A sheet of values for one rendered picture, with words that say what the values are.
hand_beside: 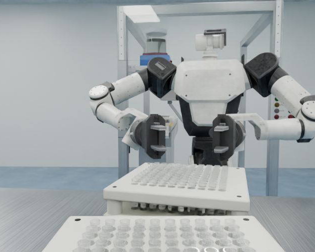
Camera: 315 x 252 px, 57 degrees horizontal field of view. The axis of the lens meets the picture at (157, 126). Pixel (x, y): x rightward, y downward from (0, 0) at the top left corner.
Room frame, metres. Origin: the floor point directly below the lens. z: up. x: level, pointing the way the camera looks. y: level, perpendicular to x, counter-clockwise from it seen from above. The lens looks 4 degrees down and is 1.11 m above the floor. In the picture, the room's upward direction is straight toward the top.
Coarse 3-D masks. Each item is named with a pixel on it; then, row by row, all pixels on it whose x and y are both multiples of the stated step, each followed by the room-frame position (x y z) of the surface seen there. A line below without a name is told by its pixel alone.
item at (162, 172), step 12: (156, 168) 0.61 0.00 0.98; (168, 168) 0.62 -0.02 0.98; (180, 168) 0.62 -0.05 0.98; (192, 168) 0.62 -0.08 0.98; (216, 168) 0.61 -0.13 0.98; (156, 180) 0.53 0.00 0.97; (168, 180) 0.54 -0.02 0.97; (180, 180) 0.52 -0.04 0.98; (192, 180) 0.52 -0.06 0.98; (204, 180) 0.52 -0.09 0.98; (216, 180) 0.54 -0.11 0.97; (156, 204) 0.53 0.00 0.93
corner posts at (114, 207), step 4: (108, 200) 0.50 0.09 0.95; (112, 200) 0.49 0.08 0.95; (116, 200) 0.50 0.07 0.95; (108, 204) 0.50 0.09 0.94; (112, 204) 0.49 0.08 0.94; (116, 204) 0.50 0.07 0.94; (120, 204) 0.50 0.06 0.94; (108, 208) 0.50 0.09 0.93; (112, 208) 0.49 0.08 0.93; (116, 208) 0.50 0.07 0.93; (120, 208) 0.50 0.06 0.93; (108, 212) 0.50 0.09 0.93; (112, 212) 0.49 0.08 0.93; (116, 212) 0.50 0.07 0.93; (120, 212) 0.50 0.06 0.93; (232, 212) 0.45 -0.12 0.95; (236, 212) 0.44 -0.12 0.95; (240, 212) 0.44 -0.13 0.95; (244, 212) 0.44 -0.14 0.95
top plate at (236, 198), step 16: (128, 176) 0.58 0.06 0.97; (240, 176) 0.58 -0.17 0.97; (112, 192) 0.49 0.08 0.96; (128, 192) 0.48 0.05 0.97; (144, 192) 0.48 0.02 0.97; (160, 192) 0.47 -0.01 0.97; (176, 192) 0.47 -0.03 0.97; (192, 192) 0.47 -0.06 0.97; (208, 192) 0.47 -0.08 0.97; (224, 192) 0.47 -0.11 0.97; (240, 192) 0.47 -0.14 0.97; (208, 208) 0.45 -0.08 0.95; (224, 208) 0.44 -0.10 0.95; (240, 208) 0.44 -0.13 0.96
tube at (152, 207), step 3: (150, 180) 0.51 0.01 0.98; (153, 180) 0.52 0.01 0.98; (150, 183) 0.51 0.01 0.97; (153, 183) 0.51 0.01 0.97; (150, 204) 0.51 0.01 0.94; (153, 204) 0.51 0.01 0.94; (150, 207) 0.51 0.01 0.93; (153, 207) 0.51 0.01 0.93; (150, 210) 0.51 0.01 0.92; (153, 210) 0.51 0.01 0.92
